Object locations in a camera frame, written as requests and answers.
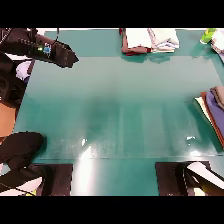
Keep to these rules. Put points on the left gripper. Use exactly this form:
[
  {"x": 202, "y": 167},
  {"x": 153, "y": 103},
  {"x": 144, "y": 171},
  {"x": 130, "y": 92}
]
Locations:
[{"x": 65, "y": 55}]

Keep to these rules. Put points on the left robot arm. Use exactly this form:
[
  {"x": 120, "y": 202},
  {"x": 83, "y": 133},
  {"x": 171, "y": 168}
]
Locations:
[{"x": 16, "y": 43}]

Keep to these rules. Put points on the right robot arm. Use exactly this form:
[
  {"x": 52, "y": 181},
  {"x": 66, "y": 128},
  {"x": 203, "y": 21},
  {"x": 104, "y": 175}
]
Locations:
[{"x": 203, "y": 176}]

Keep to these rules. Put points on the white garment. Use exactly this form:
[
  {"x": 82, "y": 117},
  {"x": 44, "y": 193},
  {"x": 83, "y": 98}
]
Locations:
[
  {"x": 220, "y": 40},
  {"x": 165, "y": 36},
  {"x": 138, "y": 38}
]

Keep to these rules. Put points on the bright green object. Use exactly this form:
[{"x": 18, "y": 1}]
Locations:
[{"x": 207, "y": 36}]

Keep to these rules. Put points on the cream garment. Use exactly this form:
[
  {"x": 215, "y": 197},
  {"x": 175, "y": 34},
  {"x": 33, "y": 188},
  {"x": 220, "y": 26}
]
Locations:
[{"x": 201, "y": 106}]

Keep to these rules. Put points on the blue garment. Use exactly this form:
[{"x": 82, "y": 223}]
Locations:
[{"x": 216, "y": 116}]

